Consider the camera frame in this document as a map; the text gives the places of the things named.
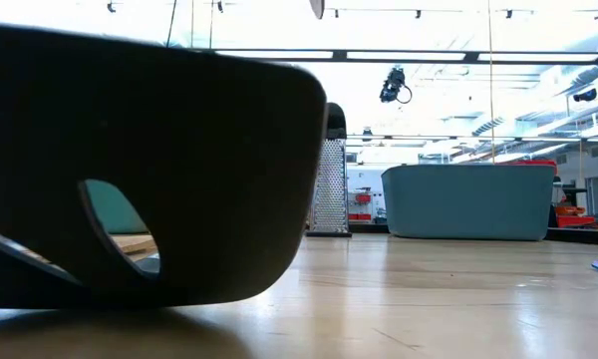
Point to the black slotted turner spatula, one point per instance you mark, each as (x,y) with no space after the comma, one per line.
(179,149)

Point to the blue plastic bin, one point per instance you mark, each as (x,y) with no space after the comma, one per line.
(468,204)

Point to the black overhead camera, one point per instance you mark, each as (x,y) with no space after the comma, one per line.
(392,86)

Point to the black overhead frame beam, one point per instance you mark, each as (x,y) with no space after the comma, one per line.
(340,56)

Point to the red storage bins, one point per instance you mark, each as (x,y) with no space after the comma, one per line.
(575,219)

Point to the black aluminium table frame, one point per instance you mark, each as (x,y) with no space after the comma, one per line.
(583,237)

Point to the black ceiling device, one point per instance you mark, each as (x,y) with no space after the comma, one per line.
(585,95)

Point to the green plastic bin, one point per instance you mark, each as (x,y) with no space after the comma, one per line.
(109,209)

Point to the metal box grater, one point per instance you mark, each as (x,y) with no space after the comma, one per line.
(331,189)

